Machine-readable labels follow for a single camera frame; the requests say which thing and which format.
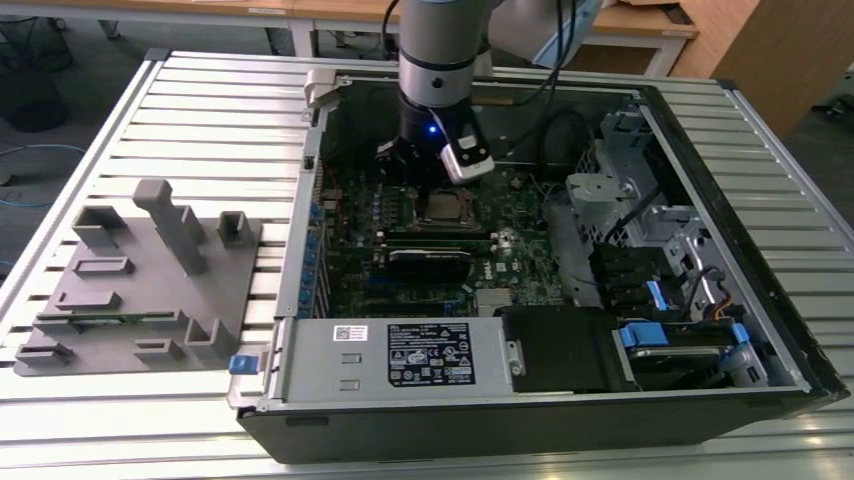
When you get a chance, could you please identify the wooden desk white legs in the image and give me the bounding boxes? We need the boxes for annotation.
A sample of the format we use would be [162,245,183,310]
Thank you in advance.
[573,3,701,77]
[293,0,402,61]
[0,0,315,59]

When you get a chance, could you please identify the wooden cabinet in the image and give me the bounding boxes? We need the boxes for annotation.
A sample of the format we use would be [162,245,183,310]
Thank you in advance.
[666,0,854,139]

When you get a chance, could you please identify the black wire basket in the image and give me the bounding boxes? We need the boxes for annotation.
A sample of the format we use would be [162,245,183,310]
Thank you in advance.
[0,14,75,74]

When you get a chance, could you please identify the silver CPU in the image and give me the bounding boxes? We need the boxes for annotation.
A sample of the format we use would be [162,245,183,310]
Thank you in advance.
[425,192,465,222]

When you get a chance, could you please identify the black PC case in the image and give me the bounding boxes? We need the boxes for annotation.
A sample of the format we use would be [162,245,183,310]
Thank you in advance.
[226,67,853,465]

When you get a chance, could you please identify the black plastic shroud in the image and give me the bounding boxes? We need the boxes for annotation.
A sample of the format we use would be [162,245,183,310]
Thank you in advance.
[498,304,644,395]

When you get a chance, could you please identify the grey-blue plastic bracket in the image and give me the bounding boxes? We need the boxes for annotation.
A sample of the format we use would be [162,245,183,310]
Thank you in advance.
[598,110,656,150]

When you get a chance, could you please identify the blue network cable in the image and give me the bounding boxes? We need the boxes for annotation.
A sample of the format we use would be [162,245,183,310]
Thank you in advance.
[0,143,89,207]

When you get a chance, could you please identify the green RAM stick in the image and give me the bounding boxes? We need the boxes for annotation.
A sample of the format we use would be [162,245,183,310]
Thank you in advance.
[37,310,177,324]
[385,238,497,251]

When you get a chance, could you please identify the black graphics card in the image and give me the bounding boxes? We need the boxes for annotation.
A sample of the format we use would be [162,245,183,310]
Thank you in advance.
[385,248,474,285]

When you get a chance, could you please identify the RAM slot white clips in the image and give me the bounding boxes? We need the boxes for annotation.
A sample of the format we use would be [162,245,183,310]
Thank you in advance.
[383,230,502,238]
[383,239,504,252]

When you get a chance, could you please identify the coloured power wires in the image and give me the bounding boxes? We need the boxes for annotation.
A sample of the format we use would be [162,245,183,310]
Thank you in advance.
[686,264,744,322]

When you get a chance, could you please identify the CPU socket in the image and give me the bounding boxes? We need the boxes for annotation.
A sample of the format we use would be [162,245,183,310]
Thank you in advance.
[410,185,488,232]

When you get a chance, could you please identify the silver power supply unit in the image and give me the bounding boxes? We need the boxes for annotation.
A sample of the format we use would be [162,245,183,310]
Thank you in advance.
[262,316,521,402]

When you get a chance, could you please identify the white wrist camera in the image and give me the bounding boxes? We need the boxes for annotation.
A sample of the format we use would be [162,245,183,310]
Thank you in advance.
[438,121,498,186]

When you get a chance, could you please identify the green motherboard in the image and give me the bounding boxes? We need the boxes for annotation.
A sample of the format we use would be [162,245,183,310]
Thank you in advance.
[307,149,584,320]

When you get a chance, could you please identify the black waste bin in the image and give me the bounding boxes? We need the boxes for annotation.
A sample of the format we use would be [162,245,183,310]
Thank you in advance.
[4,84,71,134]

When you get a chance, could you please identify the grey parts rack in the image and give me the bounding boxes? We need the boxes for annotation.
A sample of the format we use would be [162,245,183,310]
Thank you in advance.
[11,178,267,377]

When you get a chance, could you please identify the metal socket cover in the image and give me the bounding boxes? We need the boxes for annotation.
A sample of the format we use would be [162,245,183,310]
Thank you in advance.
[414,188,481,229]

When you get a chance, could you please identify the grey metal drive cage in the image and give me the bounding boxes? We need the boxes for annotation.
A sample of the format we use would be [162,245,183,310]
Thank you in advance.
[544,139,662,307]

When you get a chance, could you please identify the silver chipset heat sink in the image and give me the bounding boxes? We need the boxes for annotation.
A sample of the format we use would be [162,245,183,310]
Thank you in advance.
[474,288,518,310]

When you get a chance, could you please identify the hard disk blue carrier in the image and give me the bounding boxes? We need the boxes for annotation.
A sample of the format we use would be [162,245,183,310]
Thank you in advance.
[612,322,733,392]

